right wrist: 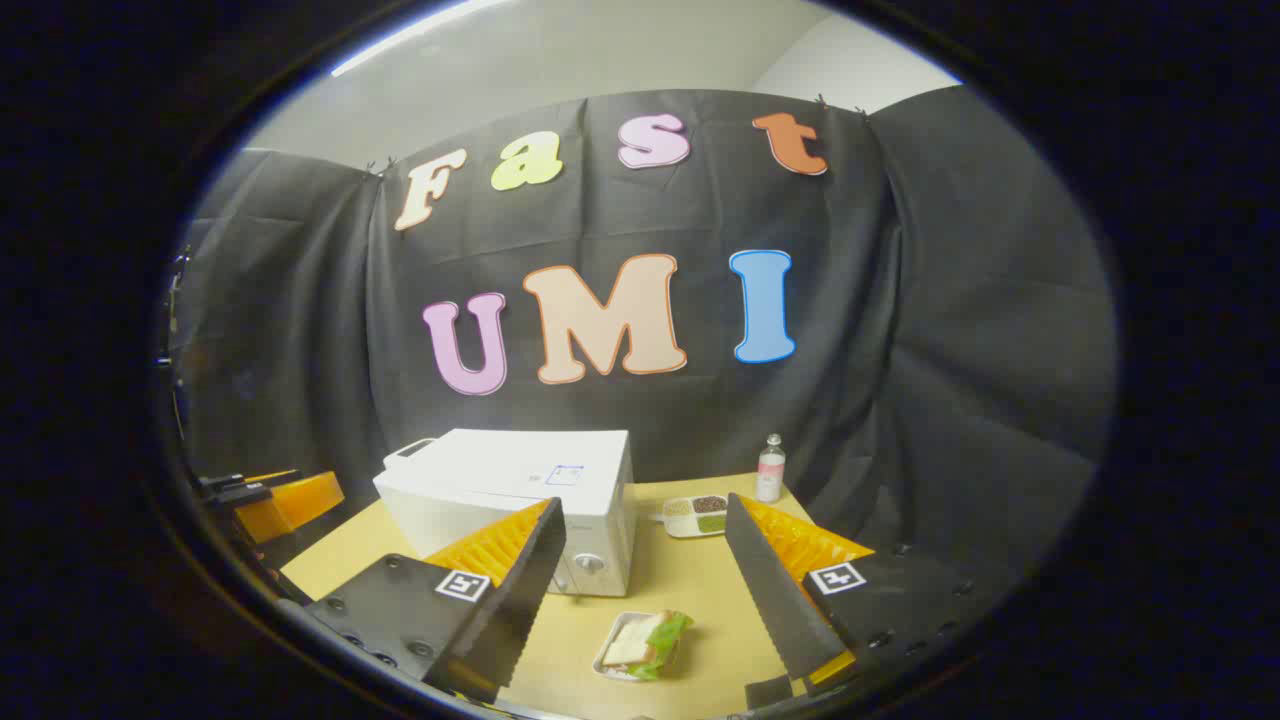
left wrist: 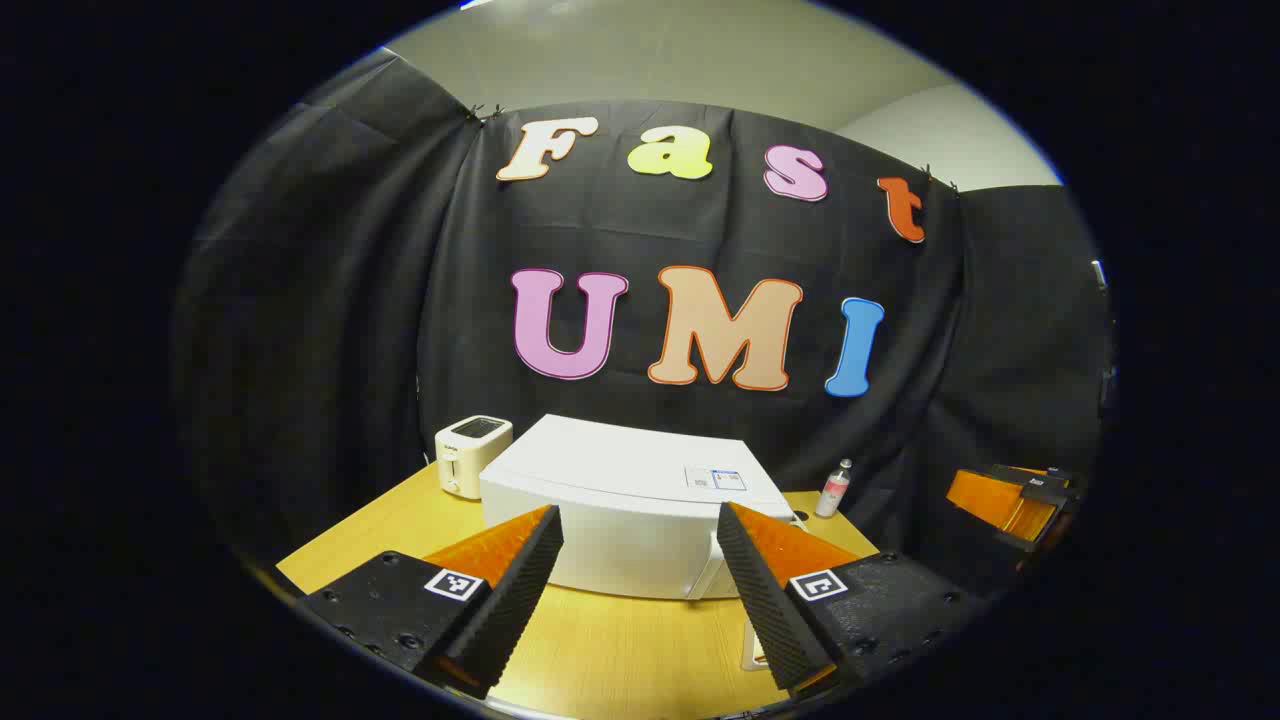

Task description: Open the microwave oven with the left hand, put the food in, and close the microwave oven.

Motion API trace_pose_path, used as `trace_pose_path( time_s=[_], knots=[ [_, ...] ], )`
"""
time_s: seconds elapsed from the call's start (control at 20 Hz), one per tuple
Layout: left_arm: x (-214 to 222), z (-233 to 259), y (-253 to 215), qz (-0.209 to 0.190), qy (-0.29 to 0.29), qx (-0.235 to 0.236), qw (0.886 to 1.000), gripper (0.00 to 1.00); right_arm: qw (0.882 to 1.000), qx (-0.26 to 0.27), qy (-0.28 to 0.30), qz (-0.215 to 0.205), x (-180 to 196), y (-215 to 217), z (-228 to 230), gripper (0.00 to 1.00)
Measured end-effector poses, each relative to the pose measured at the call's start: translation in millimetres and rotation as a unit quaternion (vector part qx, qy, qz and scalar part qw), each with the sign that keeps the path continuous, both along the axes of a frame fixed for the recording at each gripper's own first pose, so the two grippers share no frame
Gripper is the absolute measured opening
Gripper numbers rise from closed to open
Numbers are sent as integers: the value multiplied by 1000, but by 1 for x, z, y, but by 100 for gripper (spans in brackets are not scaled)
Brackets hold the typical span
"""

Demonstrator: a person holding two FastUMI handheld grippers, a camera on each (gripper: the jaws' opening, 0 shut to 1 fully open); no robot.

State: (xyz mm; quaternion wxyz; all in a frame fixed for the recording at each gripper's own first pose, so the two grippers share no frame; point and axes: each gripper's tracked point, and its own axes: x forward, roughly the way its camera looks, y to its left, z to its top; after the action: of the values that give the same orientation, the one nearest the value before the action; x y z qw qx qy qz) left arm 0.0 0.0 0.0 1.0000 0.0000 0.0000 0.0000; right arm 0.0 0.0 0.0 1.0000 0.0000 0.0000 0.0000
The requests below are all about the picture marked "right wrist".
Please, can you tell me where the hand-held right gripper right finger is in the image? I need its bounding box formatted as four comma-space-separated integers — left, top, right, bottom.
722, 492, 1006, 713

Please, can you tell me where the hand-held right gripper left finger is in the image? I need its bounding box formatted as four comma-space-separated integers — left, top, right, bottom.
300, 495, 568, 706

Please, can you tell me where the sandwich with green lettuce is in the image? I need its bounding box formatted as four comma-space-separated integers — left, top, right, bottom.
600, 610, 696, 683

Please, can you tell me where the white microwave oven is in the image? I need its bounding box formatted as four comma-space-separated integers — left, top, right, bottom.
373, 429, 638, 598

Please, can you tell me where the white rectangular tray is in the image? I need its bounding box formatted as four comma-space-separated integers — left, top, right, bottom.
592, 610, 691, 684

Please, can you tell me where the small clear bottle pink label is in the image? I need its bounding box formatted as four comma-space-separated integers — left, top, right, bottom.
756, 433, 788, 503

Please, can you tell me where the white divided dish with grains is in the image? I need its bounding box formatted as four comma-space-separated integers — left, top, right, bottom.
655, 494, 729, 539

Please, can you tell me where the black backdrop cloth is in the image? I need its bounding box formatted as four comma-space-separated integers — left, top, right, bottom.
165, 88, 1118, 601

